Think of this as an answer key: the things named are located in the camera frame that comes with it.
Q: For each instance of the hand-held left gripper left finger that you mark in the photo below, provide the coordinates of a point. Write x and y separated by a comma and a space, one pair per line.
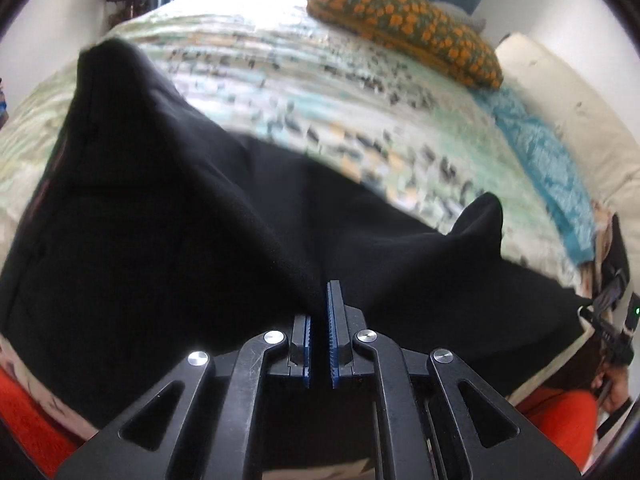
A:
305, 355

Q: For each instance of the brown patterned cloth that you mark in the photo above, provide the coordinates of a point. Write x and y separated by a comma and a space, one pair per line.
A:
604, 230

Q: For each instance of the floral printed bedspread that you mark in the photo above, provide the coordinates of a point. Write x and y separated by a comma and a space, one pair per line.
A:
320, 75

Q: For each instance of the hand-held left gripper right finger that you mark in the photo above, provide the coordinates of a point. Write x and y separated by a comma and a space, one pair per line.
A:
332, 340

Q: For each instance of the orange floral pillow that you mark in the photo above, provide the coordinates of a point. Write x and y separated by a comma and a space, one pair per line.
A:
415, 25

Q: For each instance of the orange fleece cloth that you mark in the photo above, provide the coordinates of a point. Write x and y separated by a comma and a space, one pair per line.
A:
35, 425

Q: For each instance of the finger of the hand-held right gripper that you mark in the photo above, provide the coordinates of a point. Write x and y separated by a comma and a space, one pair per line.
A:
595, 317

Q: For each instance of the teal patterned cloth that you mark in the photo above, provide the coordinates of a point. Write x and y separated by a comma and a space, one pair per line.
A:
545, 160

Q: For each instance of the person's right hand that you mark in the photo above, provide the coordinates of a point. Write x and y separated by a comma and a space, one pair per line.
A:
616, 385

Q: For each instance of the white padded headboard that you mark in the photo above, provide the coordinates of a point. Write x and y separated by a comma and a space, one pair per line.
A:
580, 110

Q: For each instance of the grey cloth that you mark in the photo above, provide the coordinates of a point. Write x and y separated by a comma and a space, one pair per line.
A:
467, 16

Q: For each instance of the black pants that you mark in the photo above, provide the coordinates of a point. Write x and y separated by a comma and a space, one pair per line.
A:
165, 240

